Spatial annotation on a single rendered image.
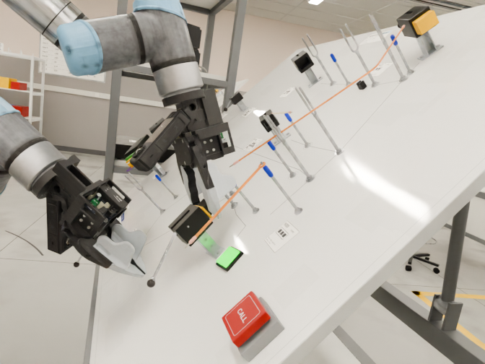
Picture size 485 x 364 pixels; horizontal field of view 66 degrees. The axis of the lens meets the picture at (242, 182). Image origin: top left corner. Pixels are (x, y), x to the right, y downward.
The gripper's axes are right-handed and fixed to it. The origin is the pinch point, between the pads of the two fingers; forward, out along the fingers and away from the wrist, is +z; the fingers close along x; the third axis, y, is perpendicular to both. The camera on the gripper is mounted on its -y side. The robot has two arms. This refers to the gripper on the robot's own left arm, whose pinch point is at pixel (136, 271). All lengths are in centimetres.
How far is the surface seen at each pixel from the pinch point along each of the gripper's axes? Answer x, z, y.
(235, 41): 110, -36, 12
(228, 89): 106, -25, -3
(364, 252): -3.2, 17.4, 31.6
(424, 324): 20, 46, 21
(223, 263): 3.9, 9.0, 10.3
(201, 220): 7.8, 1.8, 10.6
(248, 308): -9.8, 12.2, 18.9
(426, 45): 43, 10, 54
